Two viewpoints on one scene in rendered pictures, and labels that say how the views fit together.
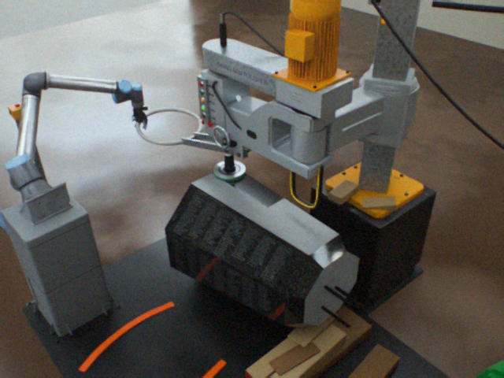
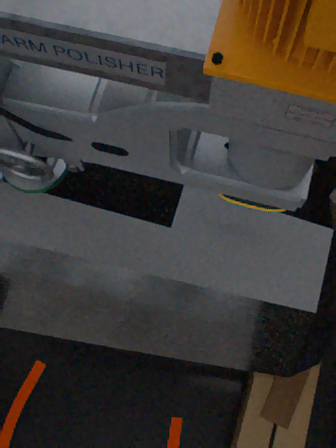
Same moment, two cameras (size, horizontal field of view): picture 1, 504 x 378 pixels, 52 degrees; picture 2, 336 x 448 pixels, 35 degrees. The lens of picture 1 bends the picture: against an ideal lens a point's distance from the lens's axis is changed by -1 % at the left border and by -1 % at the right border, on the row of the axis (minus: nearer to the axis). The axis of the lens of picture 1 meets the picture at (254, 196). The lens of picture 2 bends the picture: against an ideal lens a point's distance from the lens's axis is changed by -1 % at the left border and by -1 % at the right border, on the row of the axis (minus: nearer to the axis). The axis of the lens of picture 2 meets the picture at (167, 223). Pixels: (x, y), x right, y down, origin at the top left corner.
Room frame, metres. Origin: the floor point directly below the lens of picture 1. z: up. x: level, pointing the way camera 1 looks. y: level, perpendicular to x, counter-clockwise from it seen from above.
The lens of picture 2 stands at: (2.09, 0.14, 2.35)
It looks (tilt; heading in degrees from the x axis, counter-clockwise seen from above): 73 degrees down; 332
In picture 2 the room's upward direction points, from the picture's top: 3 degrees counter-clockwise
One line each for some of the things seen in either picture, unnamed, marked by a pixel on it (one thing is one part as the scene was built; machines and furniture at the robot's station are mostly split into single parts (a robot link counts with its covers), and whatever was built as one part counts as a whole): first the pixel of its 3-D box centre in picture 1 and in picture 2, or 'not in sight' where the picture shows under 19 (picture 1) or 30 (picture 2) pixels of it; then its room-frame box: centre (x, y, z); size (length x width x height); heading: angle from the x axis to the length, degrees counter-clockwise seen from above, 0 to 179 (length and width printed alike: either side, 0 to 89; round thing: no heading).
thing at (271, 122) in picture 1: (270, 129); (150, 115); (2.60, -0.10, 1.33); 0.74 x 0.23 x 0.49; 44
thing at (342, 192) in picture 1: (343, 191); not in sight; (2.70, -0.58, 0.81); 0.20 x 0.10 x 0.05; 137
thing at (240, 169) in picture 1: (229, 169); (34, 157); (2.89, 0.16, 0.87); 0.21 x 0.21 x 0.01
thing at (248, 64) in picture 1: (267, 75); (117, 8); (2.64, -0.08, 1.64); 0.96 x 0.25 x 0.17; 44
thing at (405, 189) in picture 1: (373, 186); not in sight; (2.82, -0.80, 0.76); 0.49 x 0.49 x 0.05; 39
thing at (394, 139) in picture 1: (386, 105); not in sight; (2.82, -0.80, 1.36); 0.35 x 0.35 x 0.41
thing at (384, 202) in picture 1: (379, 201); not in sight; (2.58, -0.78, 0.80); 0.20 x 0.10 x 0.05; 81
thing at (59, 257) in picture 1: (60, 262); not in sight; (2.48, 1.28, 0.43); 0.50 x 0.50 x 0.85; 42
